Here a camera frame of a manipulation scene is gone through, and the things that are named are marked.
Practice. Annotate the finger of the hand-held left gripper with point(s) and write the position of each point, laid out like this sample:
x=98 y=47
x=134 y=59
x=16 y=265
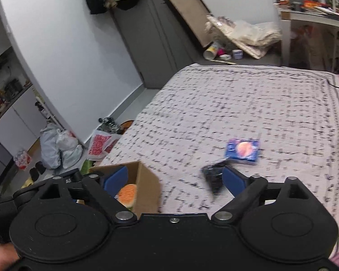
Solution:
x=75 y=176

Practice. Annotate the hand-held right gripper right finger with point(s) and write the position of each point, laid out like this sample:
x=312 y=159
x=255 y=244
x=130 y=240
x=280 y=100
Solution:
x=234 y=179

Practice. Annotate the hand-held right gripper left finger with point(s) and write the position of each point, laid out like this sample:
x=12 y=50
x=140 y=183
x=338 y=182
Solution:
x=117 y=179

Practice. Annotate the burger plush toy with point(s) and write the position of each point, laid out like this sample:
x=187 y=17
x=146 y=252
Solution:
x=128 y=196

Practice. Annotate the black mesh packet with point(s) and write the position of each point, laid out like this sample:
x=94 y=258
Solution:
x=212 y=180

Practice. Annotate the brown cardboard box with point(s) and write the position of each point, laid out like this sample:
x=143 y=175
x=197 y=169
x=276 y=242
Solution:
x=147 y=186

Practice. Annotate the blue tissue packet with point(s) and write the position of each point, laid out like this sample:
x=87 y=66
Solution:
x=243 y=149

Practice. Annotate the person's left hand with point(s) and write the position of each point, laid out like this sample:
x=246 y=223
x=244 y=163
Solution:
x=2 y=255

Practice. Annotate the grey plastic bag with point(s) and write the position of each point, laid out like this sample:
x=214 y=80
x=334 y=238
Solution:
x=49 y=149

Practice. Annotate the red patterned plastic bag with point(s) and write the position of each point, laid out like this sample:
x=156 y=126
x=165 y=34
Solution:
x=97 y=146

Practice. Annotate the black slippers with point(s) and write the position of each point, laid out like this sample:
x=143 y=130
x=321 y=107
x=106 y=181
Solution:
x=35 y=172

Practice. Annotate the red bottle pack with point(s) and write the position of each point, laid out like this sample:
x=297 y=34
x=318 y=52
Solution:
x=22 y=159

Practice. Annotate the black sneakers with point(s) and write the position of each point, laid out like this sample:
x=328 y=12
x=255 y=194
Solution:
x=110 y=124

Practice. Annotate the white kitchen cabinet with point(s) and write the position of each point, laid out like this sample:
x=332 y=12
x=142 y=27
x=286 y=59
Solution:
x=22 y=118

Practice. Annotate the small purple box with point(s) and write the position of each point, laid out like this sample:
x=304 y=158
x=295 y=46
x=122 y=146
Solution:
x=237 y=54

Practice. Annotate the cylindrical snack can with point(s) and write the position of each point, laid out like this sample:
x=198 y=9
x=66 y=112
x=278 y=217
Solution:
x=212 y=51

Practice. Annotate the grey door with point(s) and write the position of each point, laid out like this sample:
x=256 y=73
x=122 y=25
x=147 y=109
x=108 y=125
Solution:
x=147 y=48

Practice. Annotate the white printed tote bag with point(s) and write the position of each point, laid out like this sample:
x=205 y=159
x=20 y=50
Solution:
x=251 y=34

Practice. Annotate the white desk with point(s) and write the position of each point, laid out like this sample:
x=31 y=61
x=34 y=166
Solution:
x=308 y=17

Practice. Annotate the cardboard-backed frame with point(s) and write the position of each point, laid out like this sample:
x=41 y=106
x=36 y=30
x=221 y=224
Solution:
x=186 y=8

